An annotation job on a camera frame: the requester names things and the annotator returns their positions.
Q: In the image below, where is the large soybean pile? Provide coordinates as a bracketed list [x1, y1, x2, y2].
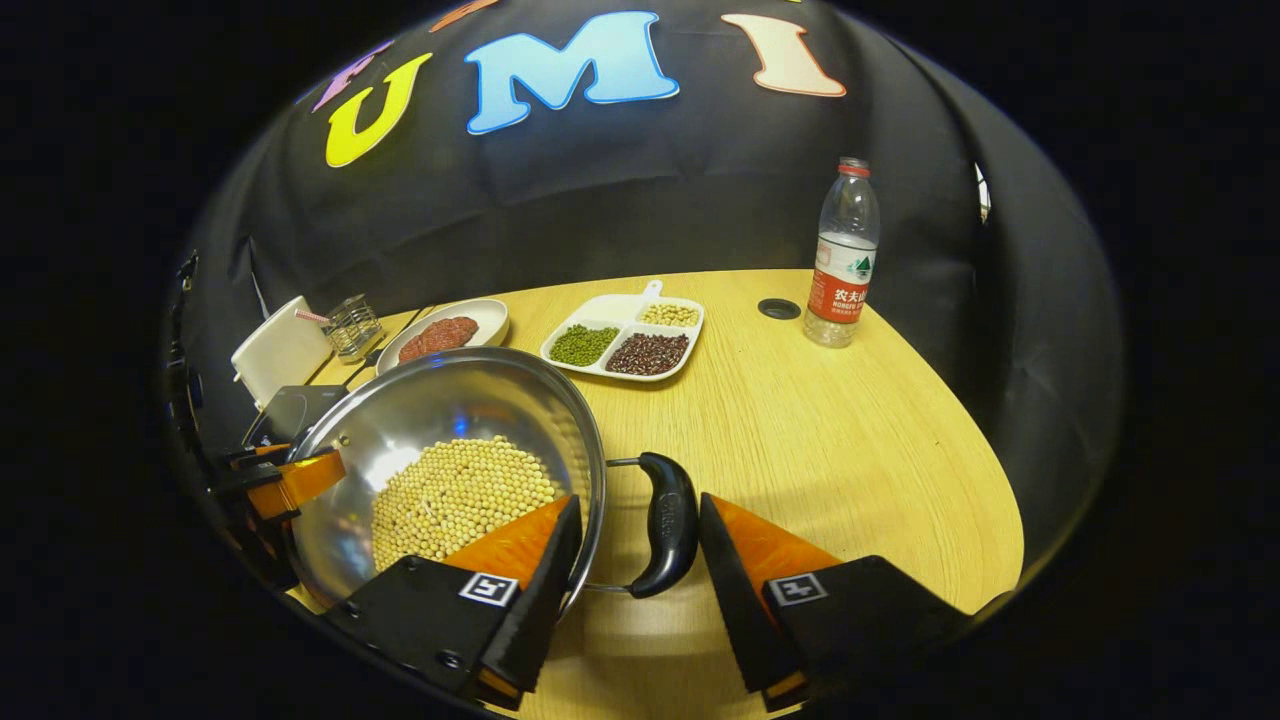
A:
[370, 436, 561, 573]

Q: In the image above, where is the black power cable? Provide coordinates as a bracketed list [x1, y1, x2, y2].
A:
[345, 305, 438, 389]

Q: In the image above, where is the black induction cooktop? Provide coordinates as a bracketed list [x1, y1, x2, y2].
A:
[243, 385, 349, 448]

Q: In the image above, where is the small wire mesh holder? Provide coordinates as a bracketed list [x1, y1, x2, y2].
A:
[325, 294, 384, 364]

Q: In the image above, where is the dark red bean pile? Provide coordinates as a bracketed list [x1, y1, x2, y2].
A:
[606, 333, 691, 377]

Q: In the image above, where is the stainless steel pot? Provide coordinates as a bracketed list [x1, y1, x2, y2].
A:
[283, 346, 701, 616]

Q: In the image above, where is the white toaster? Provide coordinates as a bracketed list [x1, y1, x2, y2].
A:
[231, 295, 334, 409]

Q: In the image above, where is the round white plate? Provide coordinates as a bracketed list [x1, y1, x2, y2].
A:
[376, 298, 511, 376]

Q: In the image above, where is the green mung bean pile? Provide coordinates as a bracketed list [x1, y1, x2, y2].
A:
[549, 324, 621, 367]

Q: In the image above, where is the clear water bottle red label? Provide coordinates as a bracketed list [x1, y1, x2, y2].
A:
[803, 157, 882, 349]

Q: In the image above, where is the white divided dish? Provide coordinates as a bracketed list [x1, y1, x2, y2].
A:
[540, 279, 706, 384]

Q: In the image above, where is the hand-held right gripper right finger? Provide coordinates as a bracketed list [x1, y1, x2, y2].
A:
[698, 492, 976, 713]

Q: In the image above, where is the black backdrop cloth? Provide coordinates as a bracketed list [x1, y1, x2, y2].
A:
[165, 0, 1121, 561]

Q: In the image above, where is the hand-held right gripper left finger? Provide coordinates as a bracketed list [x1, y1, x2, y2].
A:
[322, 494, 584, 711]

